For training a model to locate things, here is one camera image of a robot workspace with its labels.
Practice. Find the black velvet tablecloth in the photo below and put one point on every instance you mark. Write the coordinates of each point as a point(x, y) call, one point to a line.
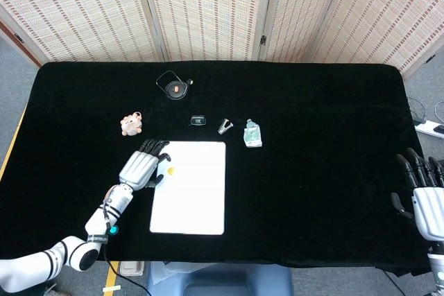
point(312, 188)

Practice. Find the silver metal clip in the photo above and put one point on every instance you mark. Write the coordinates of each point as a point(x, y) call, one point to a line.
point(223, 127)

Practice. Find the black screen hinge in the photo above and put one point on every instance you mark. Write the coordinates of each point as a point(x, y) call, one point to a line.
point(19, 38)
point(263, 39)
point(430, 59)

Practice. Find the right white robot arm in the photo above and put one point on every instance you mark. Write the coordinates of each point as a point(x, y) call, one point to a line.
point(437, 268)

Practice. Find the woven bamboo folding screen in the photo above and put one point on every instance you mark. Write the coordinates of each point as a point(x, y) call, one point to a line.
point(208, 8)

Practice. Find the grey plush sheep toy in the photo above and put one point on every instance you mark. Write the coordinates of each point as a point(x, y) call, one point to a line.
point(131, 124)

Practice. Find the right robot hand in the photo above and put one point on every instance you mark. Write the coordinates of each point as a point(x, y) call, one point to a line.
point(428, 206)

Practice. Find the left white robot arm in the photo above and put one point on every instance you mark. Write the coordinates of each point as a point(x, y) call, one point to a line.
point(79, 251)

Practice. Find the orange disc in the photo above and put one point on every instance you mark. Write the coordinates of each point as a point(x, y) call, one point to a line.
point(170, 170)

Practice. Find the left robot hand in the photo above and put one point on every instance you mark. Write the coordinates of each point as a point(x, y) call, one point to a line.
point(137, 169)

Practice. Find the green white plastic packet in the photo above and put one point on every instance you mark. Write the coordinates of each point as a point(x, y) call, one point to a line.
point(252, 136)

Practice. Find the white rectangular board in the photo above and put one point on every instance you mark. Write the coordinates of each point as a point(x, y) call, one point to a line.
point(194, 199)

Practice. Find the white power strip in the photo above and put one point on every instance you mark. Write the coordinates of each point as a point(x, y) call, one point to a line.
point(430, 128)

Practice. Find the beige floor tray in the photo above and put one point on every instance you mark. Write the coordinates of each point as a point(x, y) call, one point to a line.
point(132, 269)

